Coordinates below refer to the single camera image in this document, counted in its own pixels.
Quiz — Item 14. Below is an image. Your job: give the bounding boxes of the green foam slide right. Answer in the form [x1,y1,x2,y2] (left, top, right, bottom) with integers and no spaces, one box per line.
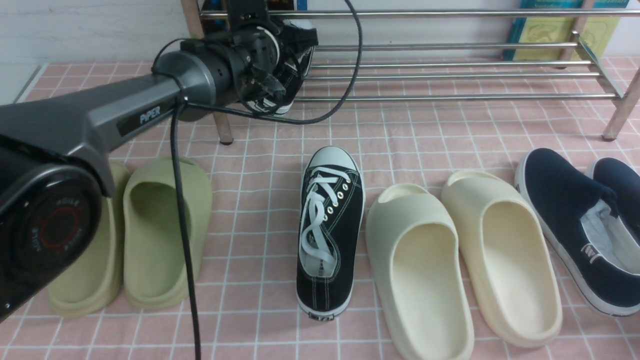
[123,156,213,311]

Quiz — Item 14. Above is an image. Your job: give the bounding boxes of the black canvas sneaker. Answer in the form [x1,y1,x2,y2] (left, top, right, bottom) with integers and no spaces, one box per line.
[295,146,366,322]
[247,46,316,116]

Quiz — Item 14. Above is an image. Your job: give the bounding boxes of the green foam slide left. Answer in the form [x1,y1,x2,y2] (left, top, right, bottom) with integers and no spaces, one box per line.
[46,161,131,318]

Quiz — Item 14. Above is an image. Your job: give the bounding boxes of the navy slip-on shoe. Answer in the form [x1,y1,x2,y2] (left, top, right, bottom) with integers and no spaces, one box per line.
[514,148,640,317]
[586,157,640,243]

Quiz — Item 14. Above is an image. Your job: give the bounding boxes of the metal shoe rack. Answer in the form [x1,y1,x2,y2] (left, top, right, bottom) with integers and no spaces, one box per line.
[198,0,639,142]

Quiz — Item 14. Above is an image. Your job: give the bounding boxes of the green foam slide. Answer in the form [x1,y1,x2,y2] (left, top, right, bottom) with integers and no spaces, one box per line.
[123,156,213,311]
[46,161,131,318]

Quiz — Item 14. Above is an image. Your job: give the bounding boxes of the cream foam slide left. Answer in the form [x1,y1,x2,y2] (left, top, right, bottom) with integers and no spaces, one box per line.
[365,183,474,360]

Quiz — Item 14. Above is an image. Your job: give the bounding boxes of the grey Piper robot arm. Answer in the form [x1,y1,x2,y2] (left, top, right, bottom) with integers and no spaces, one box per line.
[0,0,319,321]

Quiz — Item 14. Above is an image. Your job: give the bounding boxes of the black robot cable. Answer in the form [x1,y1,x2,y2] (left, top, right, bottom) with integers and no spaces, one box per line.
[150,0,363,360]

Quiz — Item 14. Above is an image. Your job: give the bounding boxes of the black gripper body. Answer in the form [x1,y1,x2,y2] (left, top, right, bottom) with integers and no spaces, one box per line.
[220,0,319,114]

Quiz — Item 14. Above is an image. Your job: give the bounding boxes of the cream foam slide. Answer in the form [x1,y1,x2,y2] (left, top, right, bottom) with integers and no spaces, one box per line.
[365,183,474,360]
[441,170,563,348]

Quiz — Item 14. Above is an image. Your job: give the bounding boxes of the navy slip-on shoe left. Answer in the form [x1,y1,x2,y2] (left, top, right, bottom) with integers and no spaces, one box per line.
[514,148,640,317]

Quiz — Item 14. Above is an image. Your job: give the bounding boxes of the navy slip-on shoe right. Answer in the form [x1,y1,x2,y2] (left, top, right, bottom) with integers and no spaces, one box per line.
[586,157,640,243]

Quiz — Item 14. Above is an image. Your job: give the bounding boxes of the black image processing book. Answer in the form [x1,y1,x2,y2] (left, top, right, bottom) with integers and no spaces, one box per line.
[200,0,307,35]

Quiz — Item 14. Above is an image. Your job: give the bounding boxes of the teal yellow book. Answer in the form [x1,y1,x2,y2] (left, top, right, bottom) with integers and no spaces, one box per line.
[502,0,620,61]

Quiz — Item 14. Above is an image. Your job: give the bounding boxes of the cream foam slide right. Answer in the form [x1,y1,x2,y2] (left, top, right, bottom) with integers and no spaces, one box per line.
[441,170,563,348]

